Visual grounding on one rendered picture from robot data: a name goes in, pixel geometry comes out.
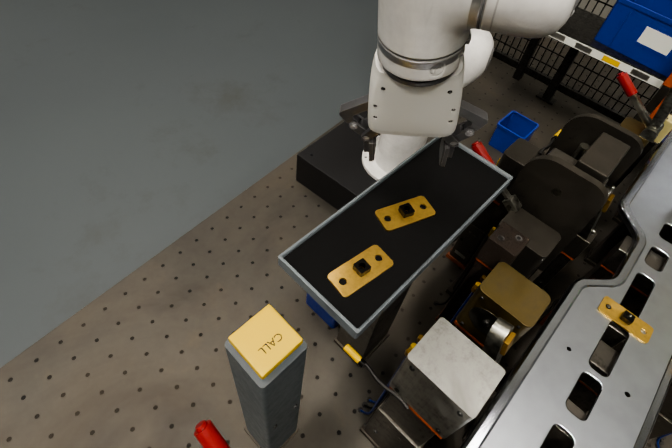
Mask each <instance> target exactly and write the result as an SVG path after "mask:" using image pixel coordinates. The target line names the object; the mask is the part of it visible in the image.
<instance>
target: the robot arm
mask: <svg viewBox="0 0 672 448"><path fill-rule="evenodd" d="M578 1H579V0H378V34H377V50H376V52H375V55H374V59H373V63H372V68H371V76H370V87H369V94H367V95H365V96H362V97H360V98H357V99H354V100H352V101H349V102H346V103H344V104H342V105H341V106H340V111H339V115H340V116H341V117H342V119H343V120H344V121H345V122H346V123H348V124H349V128H350V129H352V130H353V131H355V132H356V133H357V134H359V135H360V136H361V140H362V141H364V150H363V154H362V164H363V167H364V169H365V170H366V172H367V173H368V174H369V175H370V176H371V177H372V178H374V179H375V180H376V181H378V180H379V179H381V178H382V177H383V176H385V175H386V174H387V173H389V172H390V171H391V170H392V169H394V168H395V167H396V166H398V165H399V164H400V163H402V162H403V161H404V160H406V159H407V158H408V157H410V156H411V155H412V154H414V153H415V152H416V151H418V150H419V149H420V148H422V147H423V146H424V145H425V144H426V142H427V139H428V137H442V139H441V143H440V149H439V165H441V166H444V167H445V165H446V161H447V157H450V158H452V155H453V151H454V148H455V147H457V146H459V142H460V141H462V140H465V139H467V138H469V137H471V136H473V135H474V132H475V131H476V130H477V131H478V130H479V129H480V128H482V127H483V126H485V125H486V124H487V123H488V114H487V112H485V111H484V110H482V109H480V108H478V107H476V106H474V105H472V104H470V103H468V102H466V101H464V100H462V92H463V88H464V87H466V86H468V85H469V84H471V83H472V82H474V81H475V80H476V79H478V78H479V77H480V76H481V75H482V74H483V73H484V71H486V69H487V67H488V65H489V64H490V61H491V59H492V56H493V52H494V41H493V37H492V35H491V33H490V32H493V33H498V34H503V35H508V36H514V37H521V38H542V37H546V36H549V35H551V34H554V33H555V32H557V31H558V30H559V29H560V28H561V27H562V26H563V25H564V24H565V23H566V22H567V21H568V19H569V18H570V17H571V16H572V15H573V13H574V11H575V10H574V9H575V7H576V5H577V3H578ZM367 110H368V117H367V118H365V119H364V118H363V117H362V116H360V115H359V113H361V112H364V111H367ZM458 116H461V117H463V118H465V119H467V120H466V121H464V122H462V123H460V124H457V122H458ZM379 133H380V134H381V135H380V136H377V138H376V135H378V134H379Z"/></svg>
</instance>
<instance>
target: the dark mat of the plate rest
mask: <svg viewBox="0 0 672 448"><path fill-rule="evenodd" d="M441 139H442V137H441V138H440V139H438V140H437V141H436V142H434V143H433V144H432V145H431V146H429V147H428V148H427V149H425V150H424V151H423V152H421V153H420V154H419V155H417V156H416V157H415V158H414V159H412V160H411V161H410V162H408V163H407V164H406V165H404V166H403V167H402V168H400V169H399V170H398V171H397V172H395V173H394V174H393V175H391V176H390V177H389V178H387V179H386V180H385V181H384V182H382V183H381V184H380V185H378V186H377V187H376V188H374V189H373V190H372V191H370V192H369V193H368V194H367V195H365V196H364V197H363V198H361V199H360V200H359V201H357V202H356V203H355V204H353V205H352V206H351V207H350V208H348V209H347V210H346V211H344V212H343V213H342V214H340V215H339V216H338V217H336V218H335V219H334V220H333V221H331V222H330V223H329V224H327V225H326V226H325V227H323V228H322V229H321V230H319V231H318V232H317V233H316V234H314V235H313V236H312V237H310V238H309V239H308V240H306V241H305V242H304V243H302V244H301V245H300V246H299V247H297V248H296V249H295V250H293V251H292V252H291V253H289V254H288V255H287V256H285V257H284V259H285V260H286V261H287V262H288V263H289V264H290V265H291V266H292V267H293V268H294V269H295V270H296V271H297V272H298V273H299V274H300V275H301V276H302V277H304V278H305V279H306V280H307V281H308V282H309V283H310V284H311V285H312V286H313V287H314V288H315V289H316V290H317V291H318V292H319V293H320V294H321V295H322V296H323V297H324V298H325V299H326V300H327V301H329V302H330V303H331V304H332V305H333V306H334V307H335V308H336V309H337V310H338V311H339V312H340V313H341V314H342V315H343V316H344V317H345V318H346V319H347V320H348V321H349V322H350V323H351V324H352V325H353V326H355V327H356V328H359V327H360V326H361V325H362V324H363V323H364V322H365V321H366V320H367V319H368V318H369V317H370V316H371V315H372V314H373V313H374V312H375V311H376V310H377V309H378V308H379V307H380V306H381V305H382V304H383V303H384V302H385V301H386V300H387V299H388V298H389V297H390V296H391V295H392V294H393V293H394V292H395V291H396V290H397V289H398V288H399V287H400V286H401V285H402V284H403V283H404V282H405V281H406V280H407V279H408V278H409V277H410V276H411V275H412V274H413V273H414V272H415V271H416V270H417V269H418V268H419V267H420V266H421V265H422V264H423V263H424V262H425V261H426V260H427V259H428V258H429V257H430V256H431V255H432V254H433V253H434V252H435V251H436V250H437V249H438V248H440V247H441V246H442V245H443V244H444V243H445V242H446V241H447V240H448V239H449V238H450V237H451V236H452V235H453V234H454V233H455V232H456V231H457V230H458V229H459V228H460V227H461V226H462V225H463V224H464V223H465V222H466V221H467V220H468V219H469V218H470V217H471V216H472V215H473V214H474V213H475V212H476V211H477V210H478V209H479V208H480V207H481V206H482V205H483V204H484V203H485V202H486V201H487V200H488V199H489V198H490V197H491V196H492V195H493V194H494V193H495V192H496V191H497V190H498V189H499V188H500V187H501V186H502V185H503V184H504V183H505V182H506V181H507V180H508V179H507V178H506V177H504V176H503V175H501V174H499V173H498V172H496V171H495V170H493V169H492V168H490V167H489V166H487V165H486V164H484V163H482V162H481V161H479V160H478V159H476V158H475V157H473V156H472V155H470V154H469V153H467V152H465V151H464V150H462V149H461V148H459V147H458V146H457V147H455V148H454V151H453V155H452V158H450V157H447V161H446V165H445V167H444V166H441V165H439V149H440V143H441ZM418 196H424V197H425V198H426V200H427V201H428V202H429V204H430V205H431V206H432V208H433V209H434V210H435V212H436V213H435V215H434V216H433V217H430V218H427V219H424V220H421V221H418V222H416V223H413V224H410V225H407V226H404V227H401V228H399V229H396V230H393V231H390V232H388V231H386V230H385V229H384V228H383V226H382V225H381V223H380V222H379V220H378V218H377V217H376V215H375V211H376V210H378V209H381V208H384V207H387V206H391V205H394V204H397V203H400V202H403V201H406V200H409V199H412V198H415V197H418ZM373 245H378V246H379V247H380V248H381V249H382V250H383V251H384V252H385V253H386V254H387V255H388V256H389V258H390V259H391V260H392V261H393V266H392V267H391V268H389V269H388V270H387V271H385V272H384V273H382V274H381V275H379V276H378V277H376V278H375V279H373V280H372V281H371V282H369V283H368V284H366V285H365V286H363V287H362V288H360V289H359V290H358V291H356V292H355V293H353V294H352V295H350V296H349V297H343V296H342V295H341V294H340V293H339V292H338V291H337V289H336V288H335V287H334V286H333V285H332V283H331V282H330V281H329V280H328V274H329V273H330V272H332V271H333V270H335V269H337V268H338V267H340V266H341V265H343V264H344V263H346V262H348V261H349V260H351V259H352V258H354V257H355V256H357V255H358V254H360V253H362V252H363V251H365V250H366V249H368V248H369V247H371V246H373Z"/></svg>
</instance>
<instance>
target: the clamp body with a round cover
mask: <svg viewBox="0 0 672 448"><path fill-rule="evenodd" d="M550 302H551V298H550V296H549V294H548V293H546V292H545V291H544V290H542V289H541V288H540V287H538V286H537V285H535V284H534V283H533V282H531V281H530V280H529V279H527V278H526V277H525V276H523V275H522V274H521V273H519V272H518V271H517V270H515V269H514V268H512V267H511V266H510V265H508V264H507V263H505V262H499V263H498V264H497V265H496V266H495V267H494V269H493V270H492V271H491V272H490V273H489V275H488V276H487V277H486V276H485V275H482V276H481V278H480V282H476V283H475V285H474V286H473V287H472V288H471V293H470V295H469V296H468V297H467V299H466V300H465V302H464V303H463V304H462V306H461V307H460V308H459V310H458V311H457V312H456V314H455V315H454V317H453V318H452V319H451V321H450V323H451V324H453V322H454V321H455V322H454V324H455V325H456V326H455V328H457V329H458V330H459V331H460V332H461V333H462V334H464V335H465V336H466V337H467V338H468V339H469V340H471V341H472V342H473V343H474V344H475V345H476V346H478V347H479V348H480V349H481V350H482V348H483V345H484V342H485V340H486V337H487V334H488V332H489V331H490V329H491V327H492V326H493V324H494V323H495V321H496V320H497V319H498V318H499V317H501V318H502V319H504V320H506V321H507V322H509V323H510V324H512V325H513V326H514V329H513V332H514V333H515V334H516V337H515V339H514V341H513V343H512V345H513V344H514V343H515V342H517V341H518V340H519V339H520V338H521V337H522V336H523V335H524V334H525V333H527V332H528V331H529V330H530V329H531V328H532V327H533V326H534V325H535V324H536V322H537V321H538V320H539V318H540V317H541V315H542V314H543V312H544V311H545V309H546V308H547V307H548V305H549V304H550Z"/></svg>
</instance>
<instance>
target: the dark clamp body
mask: <svg viewBox="0 0 672 448"><path fill-rule="evenodd" d="M502 222H506V223H508V224H509V225H510V226H512V227H513V228H515V229H516V230H518V231H519V232H521V233H522V234H523V235H525V236H526V237H528V238H529V239H530V241H529V243H528V244H527V245H526V246H525V248H524V249H523V250H522V251H521V253H520V254H519V255H518V256H517V258H516V259H515V260H514V261H513V263H512V264H511V265H510V266H511V267H512V268H514V269H515V270H517V271H518V272H519V273H521V274H522V275H523V276H525V277H526V278H527V279H528V278H529V277H530V275H531V274H532V273H533V272H534V271H535V270H536V269H537V268H538V267H539V265H540V264H541V263H542V262H543V261H544V260H545V259H546V258H547V257H548V255H549V254H550V253H551V252H552V250H553V249H554V248H555V246H556V245H557V244H558V242H559V241H560V240H561V236H560V234H559V233H558V232H557V231H555V230H554V229H552V228H551V227H549V226H548V225H546V224H545V223H543V222H542V221H540V220H539V219H537V218H536V217H534V216H533V215H531V214H530V213H528V212H527V211H525V210H524V209H522V208H520V209H519V210H518V211H517V212H513V211H512V210H511V211H510V212H509V213H508V214H507V215H506V216H505V217H504V218H503V219H502V220H501V221H500V223H499V224H498V226H499V225H500V224H501V223H502ZM498 226H497V227H492V229H491V231H490V232H489V234H488V236H490V235H491V234H492V233H493V232H494V231H495V230H496V229H497V228H498ZM476 261H477V260H476V259H474V260H473V262H472V263H471V265H470V267H469V268H468V270H467V271H466V273H465V274H464V276H463V277H462V279H461V280H460V282H459V283H458V285H457V286H456V288H455V289H454V291H453V292H452V294H451V295H450V297H449V298H448V299H447V301H445V302H444V303H438V302H437V301H434V302H433V303H434V305H435V306H437V305H444V304H446V303H447V302H448V301H449V300H450V299H451V297H452V296H453V295H454V293H455V292H456V290H457V289H458V287H459V286H460V284H461V283H462V281H463V280H464V278H465V277H466V275H467V274H468V272H469V271H470V269H471V268H472V266H473V265H474V263H475V262H476Z"/></svg>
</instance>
